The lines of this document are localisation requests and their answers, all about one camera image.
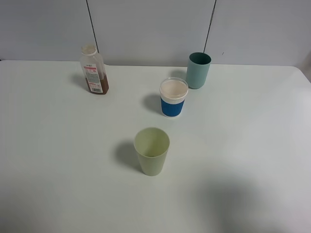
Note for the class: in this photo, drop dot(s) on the light green plastic cup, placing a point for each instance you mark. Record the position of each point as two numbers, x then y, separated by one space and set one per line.
151 145

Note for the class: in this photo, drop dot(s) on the blue sleeved paper cup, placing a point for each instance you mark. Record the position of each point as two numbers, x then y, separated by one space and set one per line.
173 92

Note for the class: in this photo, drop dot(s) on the clear plastic drink bottle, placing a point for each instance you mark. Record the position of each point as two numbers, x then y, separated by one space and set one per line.
94 72

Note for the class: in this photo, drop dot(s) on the teal plastic cup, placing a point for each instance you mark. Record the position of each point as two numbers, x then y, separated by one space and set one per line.
197 70

